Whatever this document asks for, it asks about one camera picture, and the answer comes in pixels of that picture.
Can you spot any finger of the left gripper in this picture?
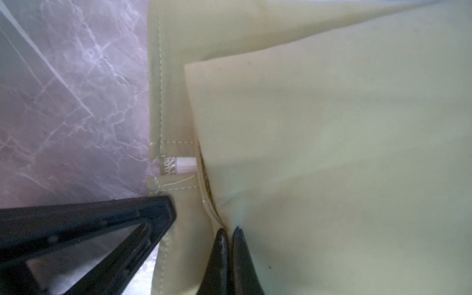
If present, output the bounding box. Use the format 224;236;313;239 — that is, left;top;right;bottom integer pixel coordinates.
1;195;177;295

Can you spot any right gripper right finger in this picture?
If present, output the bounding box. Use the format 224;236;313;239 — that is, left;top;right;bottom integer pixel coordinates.
232;227;264;295

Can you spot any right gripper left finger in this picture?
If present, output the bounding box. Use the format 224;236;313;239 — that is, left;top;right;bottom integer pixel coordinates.
197;229;232;295

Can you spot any olive green skirt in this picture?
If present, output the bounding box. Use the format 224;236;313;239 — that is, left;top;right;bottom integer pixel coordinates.
147;1;472;295

